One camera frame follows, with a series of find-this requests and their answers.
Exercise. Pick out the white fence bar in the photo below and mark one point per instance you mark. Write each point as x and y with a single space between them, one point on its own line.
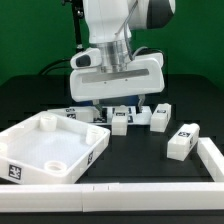
212 158
112 197

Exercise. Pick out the white right fence bar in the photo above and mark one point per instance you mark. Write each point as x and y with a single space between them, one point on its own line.
212 158

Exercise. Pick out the white front fence bar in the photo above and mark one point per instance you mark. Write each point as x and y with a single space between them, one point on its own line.
112 197

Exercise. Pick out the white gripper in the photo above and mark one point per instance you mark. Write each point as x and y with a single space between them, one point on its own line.
88 82

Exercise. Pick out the white desk top tray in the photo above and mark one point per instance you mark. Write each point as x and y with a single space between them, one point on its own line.
50 149

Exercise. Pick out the white marker sheet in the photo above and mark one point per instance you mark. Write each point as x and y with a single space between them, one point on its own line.
134 118

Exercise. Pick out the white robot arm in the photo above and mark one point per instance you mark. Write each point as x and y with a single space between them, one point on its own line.
109 68

